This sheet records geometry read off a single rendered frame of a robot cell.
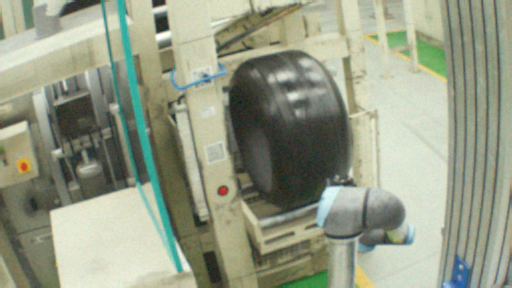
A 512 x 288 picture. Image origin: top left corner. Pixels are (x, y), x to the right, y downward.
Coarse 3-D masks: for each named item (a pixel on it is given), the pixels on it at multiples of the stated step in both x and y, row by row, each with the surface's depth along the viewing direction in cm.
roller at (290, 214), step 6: (306, 204) 237; (312, 204) 237; (318, 204) 237; (288, 210) 235; (294, 210) 235; (300, 210) 235; (306, 210) 236; (312, 210) 237; (270, 216) 233; (276, 216) 233; (282, 216) 233; (288, 216) 234; (294, 216) 235; (300, 216) 236; (264, 222) 231; (270, 222) 232; (276, 222) 233; (282, 222) 234; (264, 228) 232
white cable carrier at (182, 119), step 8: (176, 104) 214; (184, 104) 212; (184, 112) 213; (184, 120) 213; (184, 128) 214; (184, 136) 215; (184, 144) 217; (184, 152) 221; (192, 152) 219; (192, 160) 220; (192, 168) 221; (192, 176) 222; (192, 184) 225; (200, 184) 225; (200, 192) 226; (200, 200) 227; (200, 208) 229
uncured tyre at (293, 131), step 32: (256, 64) 221; (288, 64) 219; (320, 64) 222; (256, 96) 214; (288, 96) 209; (320, 96) 212; (256, 128) 264; (288, 128) 207; (320, 128) 210; (256, 160) 261; (288, 160) 210; (320, 160) 213; (352, 160) 224; (288, 192) 218; (320, 192) 224
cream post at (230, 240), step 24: (168, 0) 199; (192, 0) 196; (192, 24) 200; (192, 48) 203; (216, 72) 210; (192, 96) 210; (216, 96) 213; (192, 120) 214; (216, 120) 217; (192, 144) 225; (216, 168) 224; (216, 192) 227; (216, 216) 231; (240, 216) 235; (216, 240) 237; (240, 240) 239; (240, 264) 244
